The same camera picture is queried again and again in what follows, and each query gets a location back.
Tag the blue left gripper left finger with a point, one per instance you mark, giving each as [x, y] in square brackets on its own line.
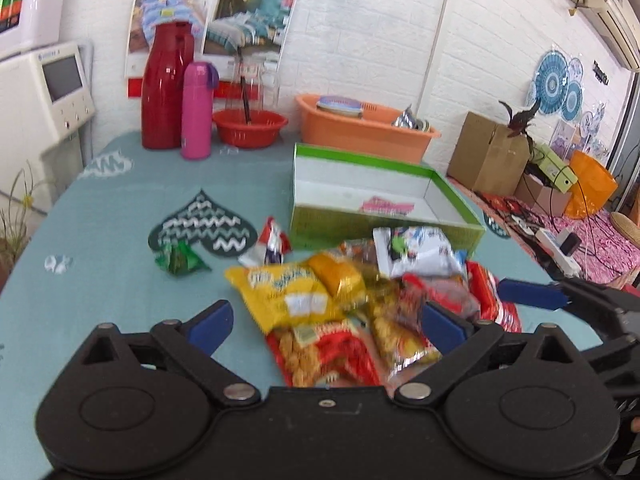
[209, 329]

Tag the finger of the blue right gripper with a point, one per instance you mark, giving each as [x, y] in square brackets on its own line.
[542, 296]

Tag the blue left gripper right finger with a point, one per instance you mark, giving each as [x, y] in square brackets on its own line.
[444, 329]

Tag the golden chips snack bag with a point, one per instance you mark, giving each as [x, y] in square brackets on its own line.
[398, 347]

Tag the red checkered snack bag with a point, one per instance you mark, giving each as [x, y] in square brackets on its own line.
[482, 284]

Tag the small green snack packet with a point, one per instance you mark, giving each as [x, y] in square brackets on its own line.
[179, 259]

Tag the white cartoon snack bag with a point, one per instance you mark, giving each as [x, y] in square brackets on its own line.
[420, 250]

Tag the red white blue snack packet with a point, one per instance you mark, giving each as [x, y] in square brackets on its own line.
[271, 247]

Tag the orange yellow snack pack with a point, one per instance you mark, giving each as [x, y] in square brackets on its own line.
[340, 277]

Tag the red cracker snack bag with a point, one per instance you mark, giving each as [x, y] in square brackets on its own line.
[319, 354]

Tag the large yellow snack bag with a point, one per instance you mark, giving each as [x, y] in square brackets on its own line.
[283, 295]

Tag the white power strip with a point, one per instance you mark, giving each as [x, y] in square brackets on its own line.
[567, 264]

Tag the small open cardboard box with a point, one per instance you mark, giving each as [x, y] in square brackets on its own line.
[542, 198]

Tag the orange plastic bag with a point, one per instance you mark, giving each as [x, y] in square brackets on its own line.
[594, 187]

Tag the green small carton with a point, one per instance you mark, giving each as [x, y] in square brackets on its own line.
[553, 167]

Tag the brown cardboard box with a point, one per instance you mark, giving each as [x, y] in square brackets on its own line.
[487, 159]

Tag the green cardboard box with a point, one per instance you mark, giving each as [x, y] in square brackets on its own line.
[341, 196]

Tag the dark red potted plant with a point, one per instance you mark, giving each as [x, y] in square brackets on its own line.
[519, 122]

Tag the red plastic basket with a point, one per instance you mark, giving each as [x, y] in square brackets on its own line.
[261, 131]

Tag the metal bowl in basin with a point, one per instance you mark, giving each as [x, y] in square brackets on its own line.
[408, 120]

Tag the orange plastic basin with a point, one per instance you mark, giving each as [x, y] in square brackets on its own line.
[373, 133]

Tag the blue lidded container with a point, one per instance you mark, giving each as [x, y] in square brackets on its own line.
[338, 105]

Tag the pink thermos bottle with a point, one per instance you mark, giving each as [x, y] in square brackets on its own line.
[200, 82]

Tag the white water dispenser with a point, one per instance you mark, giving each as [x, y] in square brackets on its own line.
[45, 101]

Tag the red thermos jug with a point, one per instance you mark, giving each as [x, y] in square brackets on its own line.
[162, 85]

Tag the white air conditioner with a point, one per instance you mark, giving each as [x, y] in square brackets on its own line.
[617, 23]

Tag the blue round wall decoration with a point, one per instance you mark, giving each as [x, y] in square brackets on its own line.
[557, 85]

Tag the bedding wall poster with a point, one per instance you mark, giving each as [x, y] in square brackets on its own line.
[221, 29]

